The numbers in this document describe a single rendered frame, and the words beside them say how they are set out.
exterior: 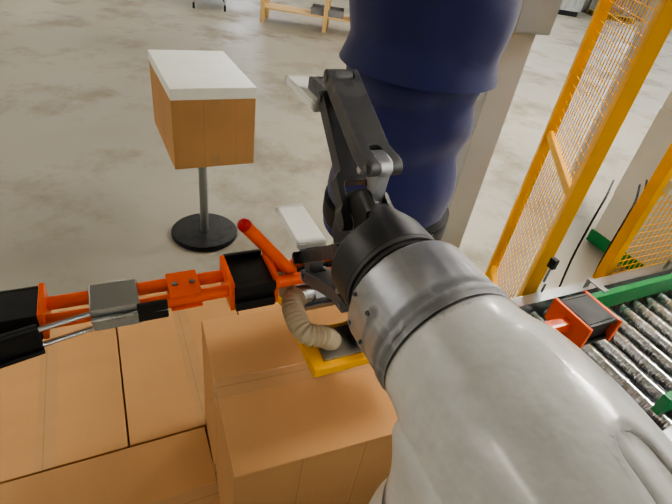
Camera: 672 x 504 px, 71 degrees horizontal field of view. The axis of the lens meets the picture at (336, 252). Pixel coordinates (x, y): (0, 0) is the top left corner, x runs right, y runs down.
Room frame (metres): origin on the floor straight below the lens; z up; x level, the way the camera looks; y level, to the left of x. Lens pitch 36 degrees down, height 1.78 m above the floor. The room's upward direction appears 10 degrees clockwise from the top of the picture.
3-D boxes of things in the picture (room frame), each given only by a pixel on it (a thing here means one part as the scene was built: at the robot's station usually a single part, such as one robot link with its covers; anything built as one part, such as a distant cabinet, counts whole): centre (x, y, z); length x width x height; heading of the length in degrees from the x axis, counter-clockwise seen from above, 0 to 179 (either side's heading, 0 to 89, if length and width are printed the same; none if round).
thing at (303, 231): (0.40, 0.04, 1.51); 0.07 x 0.03 x 0.01; 30
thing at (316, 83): (0.38, 0.03, 1.67); 0.05 x 0.01 x 0.03; 30
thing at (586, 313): (0.67, -0.46, 1.23); 0.09 x 0.08 x 0.05; 29
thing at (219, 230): (2.40, 0.83, 0.31); 0.40 x 0.40 x 0.62
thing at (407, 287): (0.22, -0.06, 1.58); 0.09 x 0.06 x 0.09; 120
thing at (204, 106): (2.40, 0.83, 0.82); 0.60 x 0.40 x 0.40; 32
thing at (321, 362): (0.67, -0.12, 1.13); 0.34 x 0.10 x 0.05; 119
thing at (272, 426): (0.74, -0.07, 0.74); 0.60 x 0.40 x 0.40; 116
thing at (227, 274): (0.63, 0.14, 1.23); 0.10 x 0.08 x 0.06; 29
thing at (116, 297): (0.52, 0.33, 1.23); 0.07 x 0.07 x 0.04; 29
